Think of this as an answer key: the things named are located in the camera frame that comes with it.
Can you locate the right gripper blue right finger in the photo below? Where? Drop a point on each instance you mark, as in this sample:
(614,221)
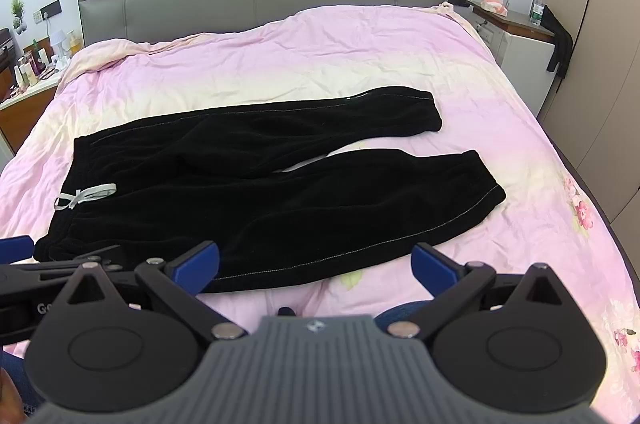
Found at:
(454,288)

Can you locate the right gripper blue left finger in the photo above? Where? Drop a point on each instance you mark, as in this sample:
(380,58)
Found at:
(173,286)

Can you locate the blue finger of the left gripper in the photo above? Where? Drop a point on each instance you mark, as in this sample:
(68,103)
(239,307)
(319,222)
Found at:
(16,249)

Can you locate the black pants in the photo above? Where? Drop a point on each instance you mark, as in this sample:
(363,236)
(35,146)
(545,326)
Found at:
(286,190)

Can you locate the pink floral duvet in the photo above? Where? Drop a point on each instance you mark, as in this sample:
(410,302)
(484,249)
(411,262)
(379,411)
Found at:
(338,52)

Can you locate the left wooden bedside table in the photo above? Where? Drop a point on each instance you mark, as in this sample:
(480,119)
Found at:
(19,114)

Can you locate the white table lamp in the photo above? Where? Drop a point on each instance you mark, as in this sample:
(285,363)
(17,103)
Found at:
(59,44)

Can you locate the small green potted plant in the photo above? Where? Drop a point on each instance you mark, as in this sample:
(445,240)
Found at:
(17,9)

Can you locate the right bedside table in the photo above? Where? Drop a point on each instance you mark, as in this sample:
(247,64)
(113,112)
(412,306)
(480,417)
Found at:
(521,49)

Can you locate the black garment on wardrobe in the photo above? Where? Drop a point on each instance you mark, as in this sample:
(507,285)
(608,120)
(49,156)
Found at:
(563,43)

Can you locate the pink tissue box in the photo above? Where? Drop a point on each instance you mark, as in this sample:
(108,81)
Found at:
(498,7)

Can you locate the clear plastic water bottle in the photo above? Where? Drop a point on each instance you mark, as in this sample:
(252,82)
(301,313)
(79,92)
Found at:
(537,11)

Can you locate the beige wardrobe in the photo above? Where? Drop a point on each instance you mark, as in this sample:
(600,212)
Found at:
(594,115)

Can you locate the black wall socket panel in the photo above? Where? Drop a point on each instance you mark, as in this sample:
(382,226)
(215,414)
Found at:
(51,10)

